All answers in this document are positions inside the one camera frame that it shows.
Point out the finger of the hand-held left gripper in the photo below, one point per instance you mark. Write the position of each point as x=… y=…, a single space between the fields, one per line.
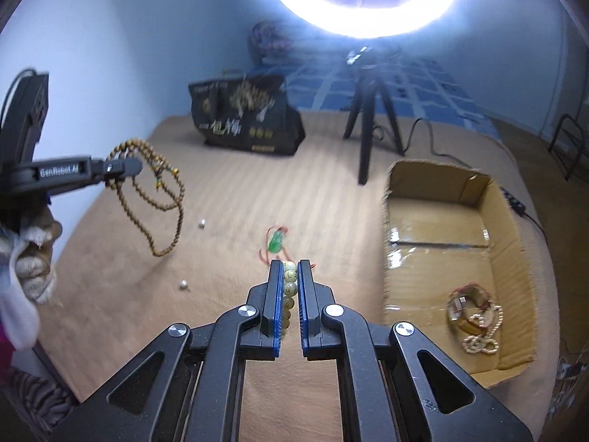
x=120 y=168

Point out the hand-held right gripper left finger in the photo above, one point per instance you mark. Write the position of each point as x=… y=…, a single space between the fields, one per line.
x=276 y=309

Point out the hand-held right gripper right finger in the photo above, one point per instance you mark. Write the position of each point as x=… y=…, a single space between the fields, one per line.
x=303 y=309

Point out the cardboard box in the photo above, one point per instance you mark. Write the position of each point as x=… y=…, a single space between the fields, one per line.
x=437 y=258

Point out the person's left hand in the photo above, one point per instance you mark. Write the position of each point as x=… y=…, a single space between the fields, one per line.
x=36 y=276

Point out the black bag with gold print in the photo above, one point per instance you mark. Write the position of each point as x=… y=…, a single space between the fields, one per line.
x=248 y=119

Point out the dark patterned cushion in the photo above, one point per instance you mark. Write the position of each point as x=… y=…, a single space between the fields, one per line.
x=269 y=43

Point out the black tripod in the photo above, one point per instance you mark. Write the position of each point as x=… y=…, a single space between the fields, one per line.
x=366 y=115

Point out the blue checked blanket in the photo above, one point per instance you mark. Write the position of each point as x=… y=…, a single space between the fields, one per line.
x=414 y=92

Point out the dark striped cloth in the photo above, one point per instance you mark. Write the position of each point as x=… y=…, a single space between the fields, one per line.
x=32 y=400

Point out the black metal rack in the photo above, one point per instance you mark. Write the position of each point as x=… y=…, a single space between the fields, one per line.
x=570 y=147

